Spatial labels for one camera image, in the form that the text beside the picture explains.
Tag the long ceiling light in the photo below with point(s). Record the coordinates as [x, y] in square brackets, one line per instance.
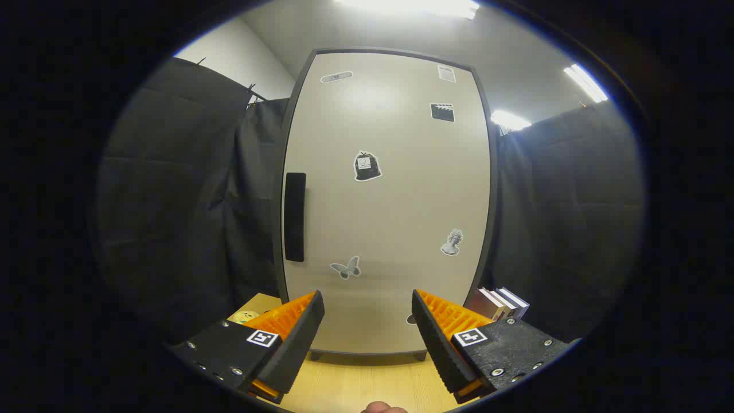
[407, 7]

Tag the small ceiling light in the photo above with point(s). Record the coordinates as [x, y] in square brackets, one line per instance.
[509, 120]

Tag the yellow plush toy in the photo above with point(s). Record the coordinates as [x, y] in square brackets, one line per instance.
[245, 316]

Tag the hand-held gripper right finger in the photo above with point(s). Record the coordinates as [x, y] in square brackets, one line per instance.
[438, 344]

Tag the grey cover book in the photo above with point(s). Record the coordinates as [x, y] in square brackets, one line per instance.
[503, 304]

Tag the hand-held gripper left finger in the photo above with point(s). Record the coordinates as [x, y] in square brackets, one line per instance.
[298, 344]

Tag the maroon cover book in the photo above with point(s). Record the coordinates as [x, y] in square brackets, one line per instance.
[480, 305]

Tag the narrow ceiling light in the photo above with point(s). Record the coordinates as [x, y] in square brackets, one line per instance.
[586, 83]

